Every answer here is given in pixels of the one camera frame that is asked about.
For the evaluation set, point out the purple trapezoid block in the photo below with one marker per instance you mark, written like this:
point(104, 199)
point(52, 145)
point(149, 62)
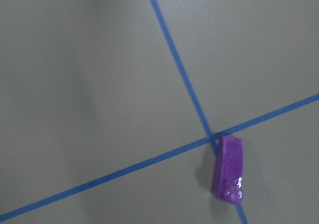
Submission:
point(228, 170)

